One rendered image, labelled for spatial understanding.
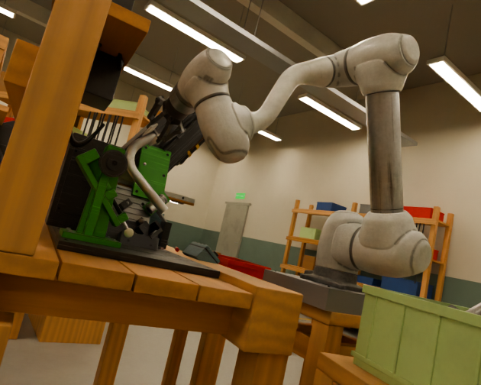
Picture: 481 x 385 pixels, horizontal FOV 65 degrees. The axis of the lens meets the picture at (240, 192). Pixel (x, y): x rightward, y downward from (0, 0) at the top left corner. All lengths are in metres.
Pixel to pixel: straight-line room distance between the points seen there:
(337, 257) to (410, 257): 0.26
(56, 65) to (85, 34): 0.08
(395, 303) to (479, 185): 5.98
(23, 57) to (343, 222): 1.05
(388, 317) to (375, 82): 0.71
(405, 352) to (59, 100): 0.79
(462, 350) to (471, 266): 5.82
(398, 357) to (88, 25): 0.86
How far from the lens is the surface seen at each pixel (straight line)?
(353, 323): 1.32
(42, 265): 0.76
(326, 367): 0.92
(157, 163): 1.46
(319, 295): 1.24
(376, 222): 1.24
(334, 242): 1.37
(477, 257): 6.54
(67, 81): 0.79
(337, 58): 1.36
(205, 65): 0.98
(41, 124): 0.77
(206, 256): 1.36
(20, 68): 0.89
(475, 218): 6.66
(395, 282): 6.39
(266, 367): 0.98
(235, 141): 0.94
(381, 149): 1.25
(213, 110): 0.96
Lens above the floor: 0.98
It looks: 8 degrees up
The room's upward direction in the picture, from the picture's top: 13 degrees clockwise
